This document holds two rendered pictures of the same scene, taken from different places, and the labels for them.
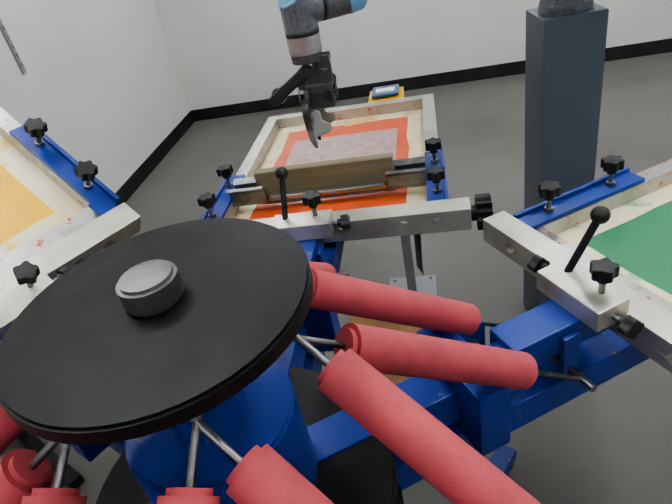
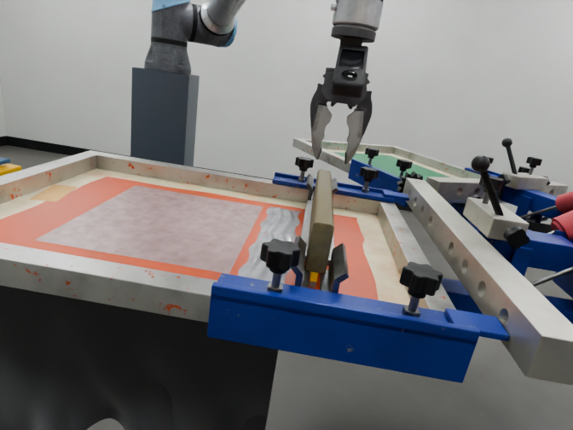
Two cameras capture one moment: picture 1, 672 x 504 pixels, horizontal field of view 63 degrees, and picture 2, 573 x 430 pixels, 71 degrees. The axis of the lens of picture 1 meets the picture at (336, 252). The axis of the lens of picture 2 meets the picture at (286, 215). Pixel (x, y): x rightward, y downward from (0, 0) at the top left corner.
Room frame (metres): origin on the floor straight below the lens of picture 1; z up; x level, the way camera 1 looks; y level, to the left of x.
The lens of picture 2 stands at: (1.46, 0.65, 1.24)
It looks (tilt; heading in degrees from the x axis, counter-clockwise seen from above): 19 degrees down; 259
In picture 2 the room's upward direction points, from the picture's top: 9 degrees clockwise
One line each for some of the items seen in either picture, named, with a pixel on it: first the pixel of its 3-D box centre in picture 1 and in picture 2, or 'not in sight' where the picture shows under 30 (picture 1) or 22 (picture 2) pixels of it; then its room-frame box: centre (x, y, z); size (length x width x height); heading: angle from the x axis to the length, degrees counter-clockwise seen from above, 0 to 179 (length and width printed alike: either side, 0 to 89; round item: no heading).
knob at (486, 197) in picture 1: (477, 212); (412, 187); (0.95, -0.30, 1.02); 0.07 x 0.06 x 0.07; 167
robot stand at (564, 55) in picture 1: (557, 187); (160, 235); (1.65, -0.82, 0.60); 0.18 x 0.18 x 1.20; 83
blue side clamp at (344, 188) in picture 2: (436, 186); (331, 196); (1.17, -0.28, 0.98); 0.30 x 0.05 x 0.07; 167
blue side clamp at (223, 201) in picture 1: (224, 209); (338, 322); (1.30, 0.26, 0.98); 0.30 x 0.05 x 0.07; 167
